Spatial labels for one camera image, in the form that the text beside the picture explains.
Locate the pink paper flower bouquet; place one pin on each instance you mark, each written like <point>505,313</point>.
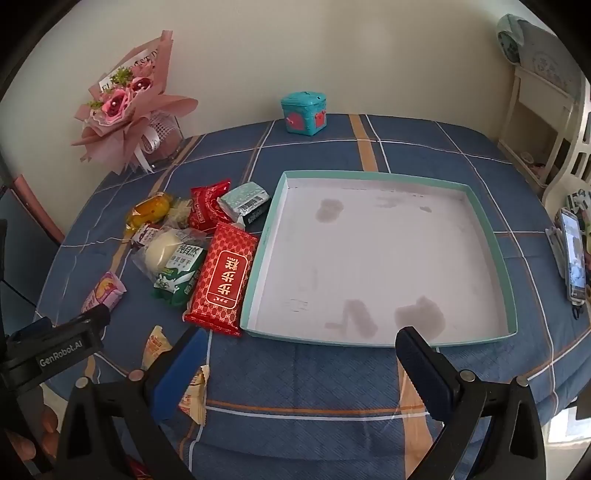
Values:
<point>120,101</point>

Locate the red star-print snack packet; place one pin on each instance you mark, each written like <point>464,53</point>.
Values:
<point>205,205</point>

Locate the teal and silver snack packet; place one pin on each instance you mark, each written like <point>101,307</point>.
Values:
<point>242,201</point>

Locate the pale cracker packet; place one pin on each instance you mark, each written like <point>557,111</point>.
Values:
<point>180,213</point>

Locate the pink snack packet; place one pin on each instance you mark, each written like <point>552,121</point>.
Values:
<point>104,290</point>

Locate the smartphone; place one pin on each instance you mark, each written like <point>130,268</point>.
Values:
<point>572,258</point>

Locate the clear plastic box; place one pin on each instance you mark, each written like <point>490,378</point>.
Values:
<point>168,143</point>

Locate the person's left hand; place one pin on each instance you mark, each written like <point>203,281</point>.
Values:
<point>50,429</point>

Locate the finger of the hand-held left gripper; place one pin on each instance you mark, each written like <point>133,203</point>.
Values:
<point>60,353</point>

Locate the white chair backrest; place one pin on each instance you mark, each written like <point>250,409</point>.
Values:
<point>575,152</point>

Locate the pink-edged dark panel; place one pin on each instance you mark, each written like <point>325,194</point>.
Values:
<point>23,240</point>

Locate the teal toy chest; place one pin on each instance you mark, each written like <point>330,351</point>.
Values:
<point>302,113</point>

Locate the teal-edged white cardboard tray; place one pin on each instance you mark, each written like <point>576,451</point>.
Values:
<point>369,258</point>

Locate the blue plaid tablecloth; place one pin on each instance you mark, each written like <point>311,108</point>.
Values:
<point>323,152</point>

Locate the grey floral cushion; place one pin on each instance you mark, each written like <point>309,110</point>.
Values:
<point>549,50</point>

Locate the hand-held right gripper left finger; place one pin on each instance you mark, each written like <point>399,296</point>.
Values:
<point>180,374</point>

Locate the orange cake packet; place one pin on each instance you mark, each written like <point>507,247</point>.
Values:
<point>147,210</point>

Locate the long red patterned packet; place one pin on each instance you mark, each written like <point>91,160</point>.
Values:
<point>221,281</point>

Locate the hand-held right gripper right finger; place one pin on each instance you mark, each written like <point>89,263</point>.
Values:
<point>418,364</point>

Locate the small red and white biscuit packet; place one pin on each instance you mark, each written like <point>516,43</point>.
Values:
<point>145,235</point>

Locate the white bun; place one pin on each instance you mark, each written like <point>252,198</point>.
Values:
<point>161,249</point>

